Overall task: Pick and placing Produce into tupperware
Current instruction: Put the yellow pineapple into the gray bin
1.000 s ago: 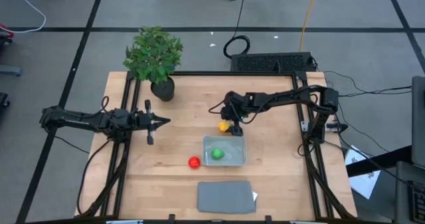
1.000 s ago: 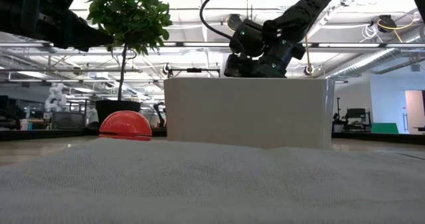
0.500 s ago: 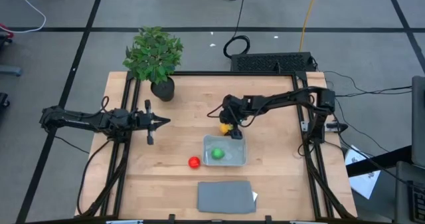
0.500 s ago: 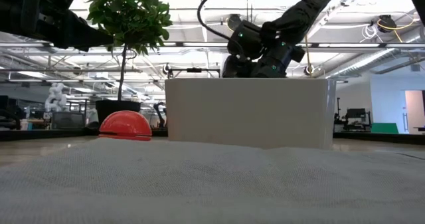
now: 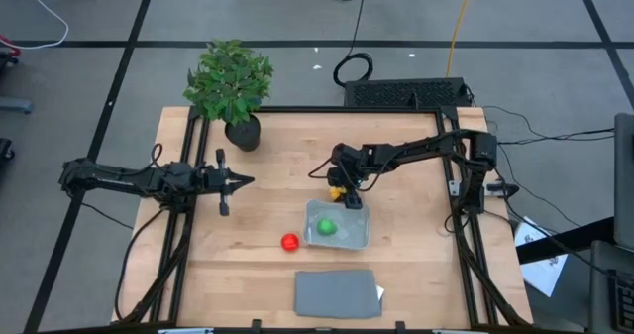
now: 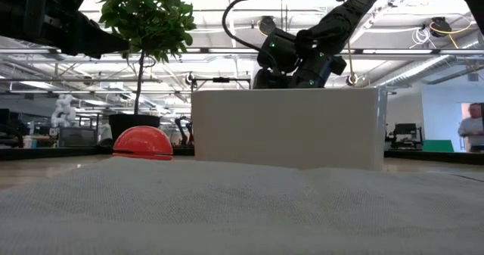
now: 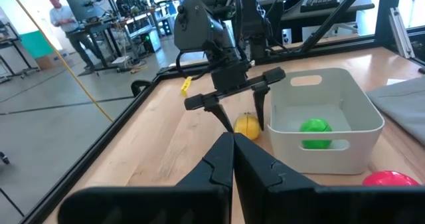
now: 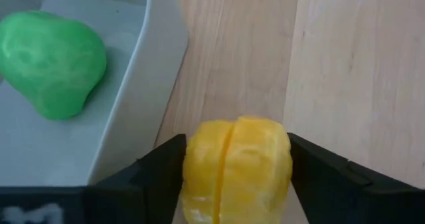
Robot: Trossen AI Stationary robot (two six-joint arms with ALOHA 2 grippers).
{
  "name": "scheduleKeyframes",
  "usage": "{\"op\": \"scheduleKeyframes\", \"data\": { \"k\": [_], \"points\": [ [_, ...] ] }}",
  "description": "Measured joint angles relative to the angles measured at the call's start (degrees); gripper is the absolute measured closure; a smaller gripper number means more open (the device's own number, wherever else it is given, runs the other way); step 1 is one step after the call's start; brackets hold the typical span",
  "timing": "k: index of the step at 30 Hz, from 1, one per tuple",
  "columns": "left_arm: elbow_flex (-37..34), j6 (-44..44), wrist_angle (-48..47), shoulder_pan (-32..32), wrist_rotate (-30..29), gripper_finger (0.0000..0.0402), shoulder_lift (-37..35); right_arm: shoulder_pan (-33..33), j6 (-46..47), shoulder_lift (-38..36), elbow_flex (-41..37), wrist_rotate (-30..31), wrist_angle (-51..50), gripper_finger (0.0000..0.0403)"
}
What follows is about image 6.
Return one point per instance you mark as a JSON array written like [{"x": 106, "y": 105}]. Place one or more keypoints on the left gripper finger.
[{"x": 102, "y": 41}]

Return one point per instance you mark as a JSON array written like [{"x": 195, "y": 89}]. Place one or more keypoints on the black background robot arm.
[{"x": 184, "y": 132}]

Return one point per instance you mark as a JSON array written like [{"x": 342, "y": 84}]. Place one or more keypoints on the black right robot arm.
[{"x": 340, "y": 16}]

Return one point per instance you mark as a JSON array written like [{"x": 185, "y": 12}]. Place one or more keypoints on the grey tupperware container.
[{"x": 287, "y": 128}]

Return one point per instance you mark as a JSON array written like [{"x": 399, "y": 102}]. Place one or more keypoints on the green artificial plant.
[{"x": 147, "y": 16}]

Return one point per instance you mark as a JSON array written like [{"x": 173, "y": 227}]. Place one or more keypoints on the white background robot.
[{"x": 63, "y": 113}]

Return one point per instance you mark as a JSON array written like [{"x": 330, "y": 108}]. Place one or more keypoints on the black plant pot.
[{"x": 128, "y": 124}]

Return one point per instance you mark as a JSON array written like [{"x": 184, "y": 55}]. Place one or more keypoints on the red toy tomato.
[{"x": 143, "y": 143}]

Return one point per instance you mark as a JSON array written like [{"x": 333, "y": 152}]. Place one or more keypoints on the grey cloth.
[{"x": 242, "y": 209}]

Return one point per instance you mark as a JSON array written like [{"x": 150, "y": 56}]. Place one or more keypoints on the green board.
[{"x": 438, "y": 146}]

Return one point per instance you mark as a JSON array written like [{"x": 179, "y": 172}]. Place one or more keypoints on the person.
[{"x": 472, "y": 130}]

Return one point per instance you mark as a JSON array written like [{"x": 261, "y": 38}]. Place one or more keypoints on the black aluminium table frame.
[{"x": 38, "y": 153}]

